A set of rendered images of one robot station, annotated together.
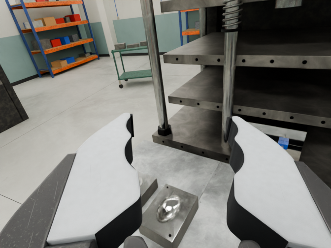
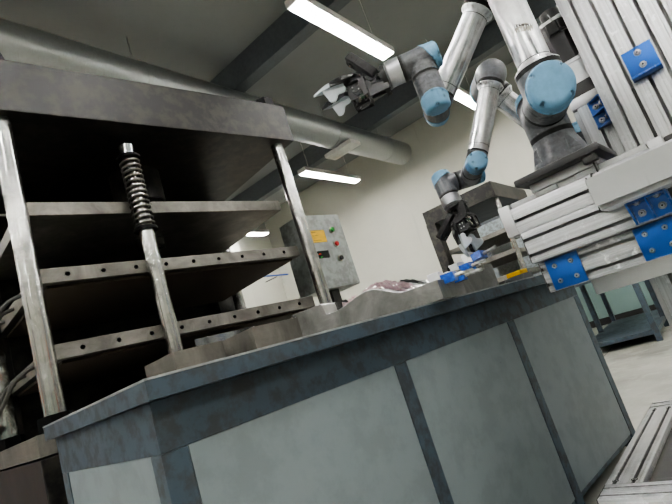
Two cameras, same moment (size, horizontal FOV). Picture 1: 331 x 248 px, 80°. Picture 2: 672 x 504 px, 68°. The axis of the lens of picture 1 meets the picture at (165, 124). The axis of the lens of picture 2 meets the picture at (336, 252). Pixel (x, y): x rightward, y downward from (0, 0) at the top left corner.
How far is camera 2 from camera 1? 154 cm
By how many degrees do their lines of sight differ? 89
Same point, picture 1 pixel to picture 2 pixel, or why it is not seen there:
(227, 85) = (164, 287)
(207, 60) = (120, 268)
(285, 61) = (205, 259)
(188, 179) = not seen: hidden behind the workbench
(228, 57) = (155, 254)
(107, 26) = not seen: outside the picture
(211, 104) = (140, 332)
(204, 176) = not seen: hidden behind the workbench
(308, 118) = (246, 312)
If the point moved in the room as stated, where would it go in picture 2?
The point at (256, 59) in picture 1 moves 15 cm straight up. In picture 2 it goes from (179, 260) to (169, 225)
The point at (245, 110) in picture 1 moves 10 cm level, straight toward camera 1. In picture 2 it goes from (188, 325) to (205, 317)
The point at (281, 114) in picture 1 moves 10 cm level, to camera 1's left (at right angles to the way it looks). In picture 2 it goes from (225, 316) to (215, 316)
